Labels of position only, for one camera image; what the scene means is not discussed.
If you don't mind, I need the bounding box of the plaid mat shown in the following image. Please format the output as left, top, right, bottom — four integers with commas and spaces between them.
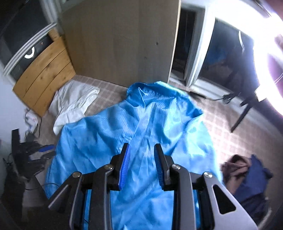
36, 74, 270, 199

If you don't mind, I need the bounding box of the ring light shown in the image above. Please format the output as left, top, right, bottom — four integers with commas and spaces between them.
250, 0, 283, 121

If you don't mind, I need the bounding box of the pine plank board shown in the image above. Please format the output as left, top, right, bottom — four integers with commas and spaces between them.
12, 36, 77, 116

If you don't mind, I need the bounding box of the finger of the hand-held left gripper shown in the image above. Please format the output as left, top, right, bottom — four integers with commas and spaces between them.
33, 144, 56, 154

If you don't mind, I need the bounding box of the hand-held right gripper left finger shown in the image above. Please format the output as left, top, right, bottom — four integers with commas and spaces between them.
47, 143, 131, 230

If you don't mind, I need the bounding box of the large plywood board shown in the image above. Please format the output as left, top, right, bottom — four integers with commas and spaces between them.
61, 0, 182, 88

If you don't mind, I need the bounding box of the white garment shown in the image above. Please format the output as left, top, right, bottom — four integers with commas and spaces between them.
49, 80, 100, 135

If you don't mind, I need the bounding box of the black cable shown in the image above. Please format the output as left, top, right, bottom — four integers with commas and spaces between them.
190, 90, 224, 102

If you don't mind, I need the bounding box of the black tripod stand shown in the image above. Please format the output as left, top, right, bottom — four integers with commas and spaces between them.
223, 73, 260, 133

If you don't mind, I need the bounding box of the brown garment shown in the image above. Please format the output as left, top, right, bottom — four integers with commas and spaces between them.
220, 154, 252, 182

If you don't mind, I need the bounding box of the white power strip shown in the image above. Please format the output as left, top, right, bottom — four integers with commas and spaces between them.
24, 108, 40, 133

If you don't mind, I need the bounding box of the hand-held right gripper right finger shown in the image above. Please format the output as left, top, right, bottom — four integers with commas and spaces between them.
154, 143, 259, 230

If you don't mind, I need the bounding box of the blue jacket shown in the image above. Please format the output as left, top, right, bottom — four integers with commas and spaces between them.
44, 81, 224, 230

